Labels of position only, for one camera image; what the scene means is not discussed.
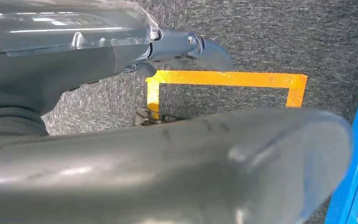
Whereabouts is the blue metal shelf rack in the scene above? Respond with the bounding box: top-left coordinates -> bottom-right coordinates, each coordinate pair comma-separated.
324,46 -> 358,224

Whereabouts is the yellow floor tape square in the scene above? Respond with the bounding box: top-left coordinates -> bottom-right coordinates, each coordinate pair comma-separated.
145,70 -> 309,119

